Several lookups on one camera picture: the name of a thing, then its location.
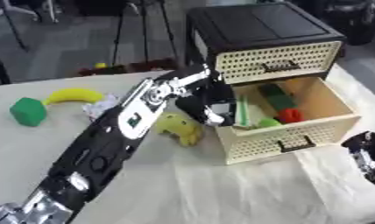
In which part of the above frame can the dark green block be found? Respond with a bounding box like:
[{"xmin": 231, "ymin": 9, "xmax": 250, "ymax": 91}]
[{"xmin": 256, "ymin": 83, "xmax": 298, "ymax": 112}]

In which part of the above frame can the dark red box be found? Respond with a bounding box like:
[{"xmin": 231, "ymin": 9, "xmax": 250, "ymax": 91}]
[{"xmin": 75, "ymin": 57, "xmax": 179, "ymax": 77}]

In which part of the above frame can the white and green packet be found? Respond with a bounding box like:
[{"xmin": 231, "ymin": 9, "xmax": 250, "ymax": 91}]
[{"xmin": 231, "ymin": 94, "xmax": 269, "ymax": 130}]

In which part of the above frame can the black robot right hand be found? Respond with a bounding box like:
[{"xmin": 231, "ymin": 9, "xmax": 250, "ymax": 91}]
[{"xmin": 341, "ymin": 130, "xmax": 375, "ymax": 191}]

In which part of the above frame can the red block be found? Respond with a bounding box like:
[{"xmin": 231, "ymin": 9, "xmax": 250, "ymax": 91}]
[{"xmin": 274, "ymin": 108, "xmax": 306, "ymax": 124}]

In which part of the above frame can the light green ball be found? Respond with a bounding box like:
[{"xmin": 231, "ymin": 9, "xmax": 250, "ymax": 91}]
[{"xmin": 256, "ymin": 116, "xmax": 285, "ymax": 129}]

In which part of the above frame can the black cabinet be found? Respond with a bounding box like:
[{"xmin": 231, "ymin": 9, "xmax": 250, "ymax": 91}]
[{"xmin": 184, "ymin": 1, "xmax": 347, "ymax": 86}]

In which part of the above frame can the black tripod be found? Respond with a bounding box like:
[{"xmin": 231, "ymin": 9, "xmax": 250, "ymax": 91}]
[{"xmin": 109, "ymin": 0, "xmax": 180, "ymax": 67}]

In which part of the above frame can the yellow soft toy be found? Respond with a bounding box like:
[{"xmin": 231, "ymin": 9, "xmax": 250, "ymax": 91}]
[{"xmin": 155, "ymin": 112, "xmax": 205, "ymax": 148}]

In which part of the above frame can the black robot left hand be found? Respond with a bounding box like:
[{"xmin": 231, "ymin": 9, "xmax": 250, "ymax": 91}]
[{"xmin": 152, "ymin": 64, "xmax": 240, "ymax": 128}]

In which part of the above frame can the pale open drawer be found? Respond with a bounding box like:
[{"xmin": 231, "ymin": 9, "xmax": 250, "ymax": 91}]
[{"xmin": 213, "ymin": 76, "xmax": 363, "ymax": 166}]

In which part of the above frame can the yellow toy banana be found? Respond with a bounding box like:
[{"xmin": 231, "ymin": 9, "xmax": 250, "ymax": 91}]
[{"xmin": 41, "ymin": 87, "xmax": 107, "ymax": 107}]

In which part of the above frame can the pale closed drawer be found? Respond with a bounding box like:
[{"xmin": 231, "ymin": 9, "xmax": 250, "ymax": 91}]
[{"xmin": 213, "ymin": 40, "xmax": 344, "ymax": 86}]

